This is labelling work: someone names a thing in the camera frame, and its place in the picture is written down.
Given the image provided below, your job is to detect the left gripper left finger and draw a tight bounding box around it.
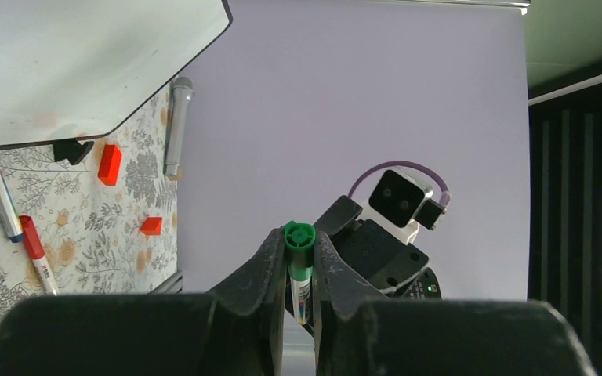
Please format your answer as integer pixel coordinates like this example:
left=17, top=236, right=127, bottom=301
left=0, top=228, right=286, bottom=375

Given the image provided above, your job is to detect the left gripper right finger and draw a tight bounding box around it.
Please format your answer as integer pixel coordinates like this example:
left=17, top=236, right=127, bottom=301
left=312, top=232, right=596, bottom=375

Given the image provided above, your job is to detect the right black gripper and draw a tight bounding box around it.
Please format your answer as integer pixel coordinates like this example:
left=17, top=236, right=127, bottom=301
left=314, top=196, right=430, bottom=299

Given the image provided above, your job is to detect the green capped marker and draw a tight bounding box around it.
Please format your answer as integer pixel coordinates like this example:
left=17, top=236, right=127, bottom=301
left=283, top=221, right=317, bottom=325

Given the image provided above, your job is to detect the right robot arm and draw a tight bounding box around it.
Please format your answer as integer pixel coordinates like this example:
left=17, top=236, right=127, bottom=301
left=314, top=196, right=441, bottom=299

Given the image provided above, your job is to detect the red wedge block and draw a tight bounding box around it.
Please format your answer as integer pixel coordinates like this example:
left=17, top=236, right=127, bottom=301
left=139, top=216, right=163, bottom=236

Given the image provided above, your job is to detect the floral patterned mat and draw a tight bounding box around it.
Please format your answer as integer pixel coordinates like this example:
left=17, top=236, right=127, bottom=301
left=0, top=89, right=178, bottom=320

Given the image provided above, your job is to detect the red rectangular block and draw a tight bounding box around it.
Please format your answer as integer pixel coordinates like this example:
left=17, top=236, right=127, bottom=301
left=97, top=144, right=122, bottom=186

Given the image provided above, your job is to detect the red capped marker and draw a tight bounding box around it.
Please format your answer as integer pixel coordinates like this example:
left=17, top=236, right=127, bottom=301
left=19, top=215, right=60, bottom=295

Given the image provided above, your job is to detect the silver grey microphone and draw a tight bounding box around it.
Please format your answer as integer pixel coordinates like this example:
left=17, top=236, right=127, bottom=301
left=164, top=76, right=194, bottom=178

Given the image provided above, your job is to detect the blue capped marker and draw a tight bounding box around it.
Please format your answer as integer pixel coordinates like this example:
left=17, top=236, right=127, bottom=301
left=0, top=169, right=24, bottom=243

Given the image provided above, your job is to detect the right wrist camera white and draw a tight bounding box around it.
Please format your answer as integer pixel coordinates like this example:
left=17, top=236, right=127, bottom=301
left=348, top=161, right=452, bottom=244

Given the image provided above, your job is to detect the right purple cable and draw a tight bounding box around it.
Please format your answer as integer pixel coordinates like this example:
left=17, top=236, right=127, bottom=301
left=347, top=160, right=452, bottom=208

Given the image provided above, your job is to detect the white whiteboard black frame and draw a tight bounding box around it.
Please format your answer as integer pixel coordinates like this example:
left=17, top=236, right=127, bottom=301
left=0, top=1, right=233, bottom=150

